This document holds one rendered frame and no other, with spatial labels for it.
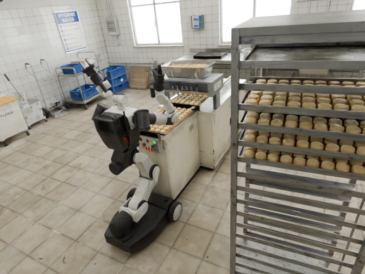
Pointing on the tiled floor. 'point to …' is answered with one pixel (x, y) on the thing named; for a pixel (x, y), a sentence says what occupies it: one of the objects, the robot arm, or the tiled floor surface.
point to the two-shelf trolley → (78, 84)
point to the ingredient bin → (10, 118)
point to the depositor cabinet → (215, 129)
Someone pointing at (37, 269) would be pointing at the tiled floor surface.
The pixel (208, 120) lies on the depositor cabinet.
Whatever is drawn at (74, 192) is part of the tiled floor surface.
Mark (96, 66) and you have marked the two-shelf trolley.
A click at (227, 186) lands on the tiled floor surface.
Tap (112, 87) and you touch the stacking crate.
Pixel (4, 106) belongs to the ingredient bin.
